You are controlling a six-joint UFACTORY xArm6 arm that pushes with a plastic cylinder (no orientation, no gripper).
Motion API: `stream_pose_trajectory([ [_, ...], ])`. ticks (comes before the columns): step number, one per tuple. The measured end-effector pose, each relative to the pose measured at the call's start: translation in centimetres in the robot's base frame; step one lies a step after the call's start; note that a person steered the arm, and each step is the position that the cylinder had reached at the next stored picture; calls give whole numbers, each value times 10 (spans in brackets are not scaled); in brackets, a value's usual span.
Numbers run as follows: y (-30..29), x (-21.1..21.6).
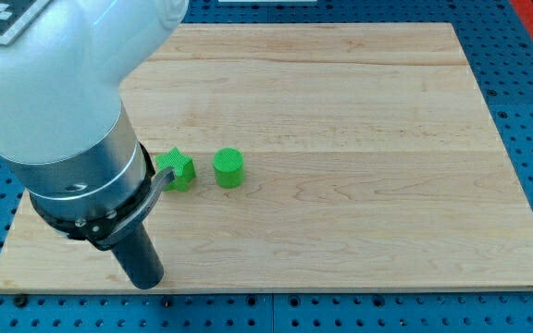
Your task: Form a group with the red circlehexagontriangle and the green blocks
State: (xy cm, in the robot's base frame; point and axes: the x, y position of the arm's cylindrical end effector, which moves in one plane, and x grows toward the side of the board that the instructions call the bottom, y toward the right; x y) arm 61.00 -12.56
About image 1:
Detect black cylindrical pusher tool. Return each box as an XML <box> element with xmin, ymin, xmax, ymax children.
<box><xmin>111</xmin><ymin>225</ymin><xmax>164</xmax><ymax>290</ymax></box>

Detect black white fiducial marker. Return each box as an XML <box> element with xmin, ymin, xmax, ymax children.
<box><xmin>0</xmin><ymin>0</ymin><xmax>51</xmax><ymax>45</ymax></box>

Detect wooden board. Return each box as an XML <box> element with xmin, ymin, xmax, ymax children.
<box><xmin>0</xmin><ymin>22</ymin><xmax>533</xmax><ymax>295</ymax></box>

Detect black tool clamp with lever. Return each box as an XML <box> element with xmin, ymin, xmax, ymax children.
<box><xmin>30</xmin><ymin>143</ymin><xmax>176</xmax><ymax>251</ymax></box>

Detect green star block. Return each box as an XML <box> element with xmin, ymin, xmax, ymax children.
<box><xmin>155</xmin><ymin>147</ymin><xmax>196</xmax><ymax>191</ymax></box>

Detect green cylinder block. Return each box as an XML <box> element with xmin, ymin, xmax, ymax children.
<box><xmin>213</xmin><ymin>147</ymin><xmax>244</xmax><ymax>189</ymax></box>

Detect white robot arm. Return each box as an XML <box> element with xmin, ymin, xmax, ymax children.
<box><xmin>0</xmin><ymin>0</ymin><xmax>189</xmax><ymax>221</ymax></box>

